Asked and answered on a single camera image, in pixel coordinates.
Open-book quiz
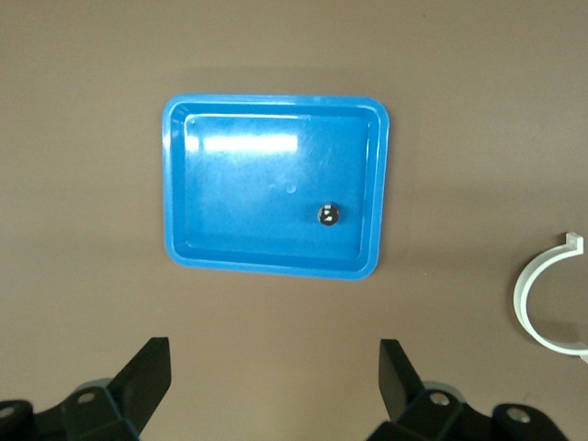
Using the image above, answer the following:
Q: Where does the large white curved clamp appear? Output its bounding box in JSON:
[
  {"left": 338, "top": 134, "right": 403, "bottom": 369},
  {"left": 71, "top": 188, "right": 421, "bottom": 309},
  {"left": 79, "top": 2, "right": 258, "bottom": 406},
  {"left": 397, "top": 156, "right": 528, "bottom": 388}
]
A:
[{"left": 513, "top": 232, "right": 588, "bottom": 364}]

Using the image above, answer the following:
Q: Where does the blue plastic tray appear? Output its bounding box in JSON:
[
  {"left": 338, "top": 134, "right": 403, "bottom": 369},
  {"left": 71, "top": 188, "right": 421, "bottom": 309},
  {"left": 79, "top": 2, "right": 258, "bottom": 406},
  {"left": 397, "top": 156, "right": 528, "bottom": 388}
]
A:
[{"left": 160, "top": 94, "right": 392, "bottom": 282}]

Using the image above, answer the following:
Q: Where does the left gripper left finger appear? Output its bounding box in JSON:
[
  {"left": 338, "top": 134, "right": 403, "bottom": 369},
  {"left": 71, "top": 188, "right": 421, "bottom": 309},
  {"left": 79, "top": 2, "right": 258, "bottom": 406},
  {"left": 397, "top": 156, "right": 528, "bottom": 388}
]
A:
[{"left": 0, "top": 337, "right": 172, "bottom": 441}]

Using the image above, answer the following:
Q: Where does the brown table mat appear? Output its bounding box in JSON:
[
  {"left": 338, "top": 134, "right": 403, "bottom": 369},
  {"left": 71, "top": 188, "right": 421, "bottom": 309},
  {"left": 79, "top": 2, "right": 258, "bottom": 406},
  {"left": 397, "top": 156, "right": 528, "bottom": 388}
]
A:
[{"left": 0, "top": 0, "right": 588, "bottom": 441}]

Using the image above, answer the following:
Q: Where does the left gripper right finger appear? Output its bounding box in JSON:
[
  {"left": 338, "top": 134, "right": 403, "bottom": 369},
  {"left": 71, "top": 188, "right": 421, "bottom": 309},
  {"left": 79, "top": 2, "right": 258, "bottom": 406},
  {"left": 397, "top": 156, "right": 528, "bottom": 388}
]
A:
[{"left": 367, "top": 338, "right": 566, "bottom": 441}]

